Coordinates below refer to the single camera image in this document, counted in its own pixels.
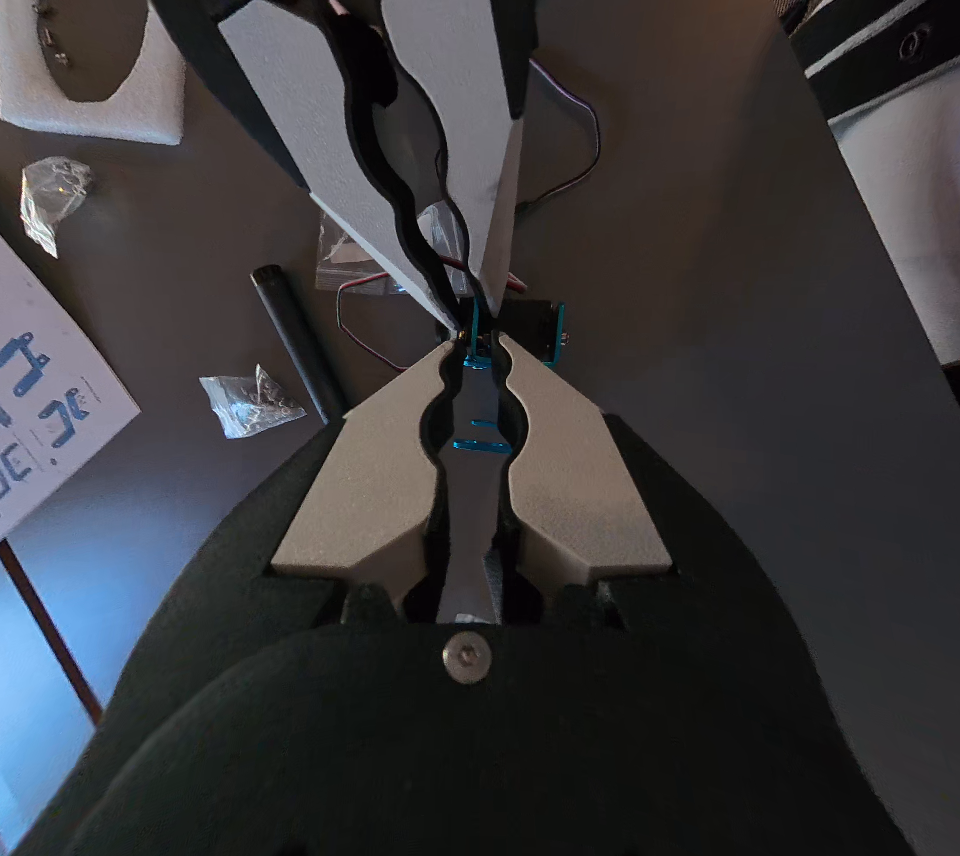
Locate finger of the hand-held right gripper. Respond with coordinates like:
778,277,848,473
381,0,526,319
217,0,462,332

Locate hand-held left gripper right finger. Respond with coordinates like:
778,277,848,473
496,335,674,582

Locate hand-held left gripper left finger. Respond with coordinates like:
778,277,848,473
270,339,459,580

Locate blue bracket servo assembly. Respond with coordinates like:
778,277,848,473
438,297,573,456

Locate dark brown desk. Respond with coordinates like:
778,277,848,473
0,0,960,856

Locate clear bag of many screws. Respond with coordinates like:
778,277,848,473
198,363,309,439

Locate black electric screwdriver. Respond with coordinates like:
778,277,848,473
250,264,348,426

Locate flat clear bag of screws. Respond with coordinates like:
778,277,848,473
315,207,414,295

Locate clear bag with white label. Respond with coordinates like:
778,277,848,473
414,200,472,287

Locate cluster of small loose screws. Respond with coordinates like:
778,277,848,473
31,1,70,66

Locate crumpled small clear bag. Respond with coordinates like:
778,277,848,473
20,156,93,259

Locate open instruction manual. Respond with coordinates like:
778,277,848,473
0,235,142,541

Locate red black white servo cable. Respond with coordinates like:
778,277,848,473
335,57,601,373

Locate white foam frame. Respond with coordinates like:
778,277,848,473
0,0,187,146

